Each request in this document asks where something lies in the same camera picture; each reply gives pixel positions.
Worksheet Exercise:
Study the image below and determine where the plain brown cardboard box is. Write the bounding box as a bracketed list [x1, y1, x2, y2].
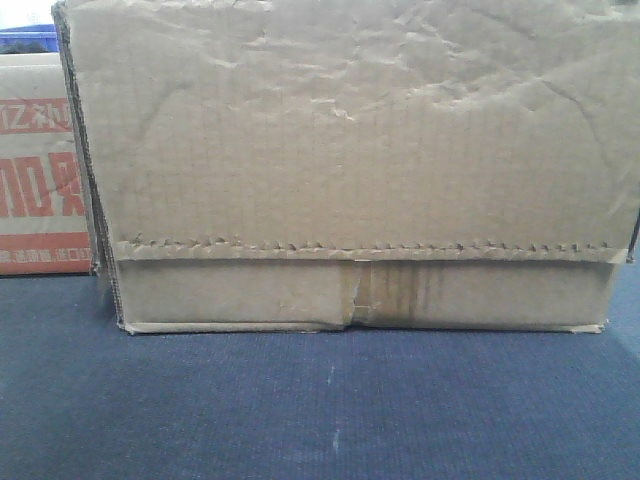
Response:
[52, 1, 639, 334]

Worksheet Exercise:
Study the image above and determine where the cardboard box with red print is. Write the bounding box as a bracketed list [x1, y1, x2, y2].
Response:
[1, 53, 92, 275]

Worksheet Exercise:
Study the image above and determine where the blue plastic bin far left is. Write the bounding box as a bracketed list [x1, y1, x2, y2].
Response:
[1, 24, 59, 55]

